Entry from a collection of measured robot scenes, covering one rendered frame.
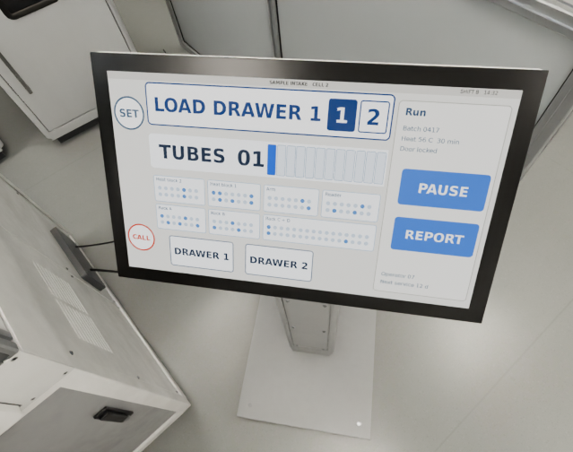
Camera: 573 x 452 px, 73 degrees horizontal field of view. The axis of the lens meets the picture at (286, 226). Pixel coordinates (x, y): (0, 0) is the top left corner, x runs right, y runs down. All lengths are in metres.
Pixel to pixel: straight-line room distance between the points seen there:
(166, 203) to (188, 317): 1.11
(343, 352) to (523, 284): 0.76
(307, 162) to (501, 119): 0.22
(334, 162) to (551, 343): 1.38
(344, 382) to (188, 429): 0.56
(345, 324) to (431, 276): 0.99
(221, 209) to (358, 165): 0.19
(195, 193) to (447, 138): 0.32
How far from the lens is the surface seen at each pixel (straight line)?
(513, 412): 1.62
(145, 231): 0.58
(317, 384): 1.46
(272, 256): 0.53
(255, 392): 1.48
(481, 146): 0.49
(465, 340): 1.62
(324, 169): 0.48
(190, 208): 0.54
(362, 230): 0.50
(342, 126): 0.47
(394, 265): 0.52
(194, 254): 0.56
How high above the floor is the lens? 1.48
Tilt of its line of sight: 60 degrees down
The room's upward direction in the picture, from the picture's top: 9 degrees counter-clockwise
